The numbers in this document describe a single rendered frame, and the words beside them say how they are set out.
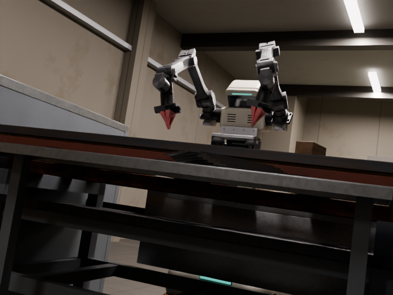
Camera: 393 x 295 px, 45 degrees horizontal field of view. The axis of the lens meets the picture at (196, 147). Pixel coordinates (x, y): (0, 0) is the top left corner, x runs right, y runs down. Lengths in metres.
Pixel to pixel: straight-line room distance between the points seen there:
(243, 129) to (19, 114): 1.21
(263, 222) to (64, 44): 3.69
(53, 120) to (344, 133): 8.59
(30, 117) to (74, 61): 3.35
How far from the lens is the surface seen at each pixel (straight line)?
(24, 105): 2.24
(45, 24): 5.29
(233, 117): 2.77
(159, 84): 2.00
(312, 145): 1.57
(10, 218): 1.68
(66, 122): 2.49
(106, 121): 2.78
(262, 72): 1.87
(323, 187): 1.16
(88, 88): 5.77
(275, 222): 2.30
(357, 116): 10.53
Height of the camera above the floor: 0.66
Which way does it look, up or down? 6 degrees up
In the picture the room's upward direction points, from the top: 8 degrees clockwise
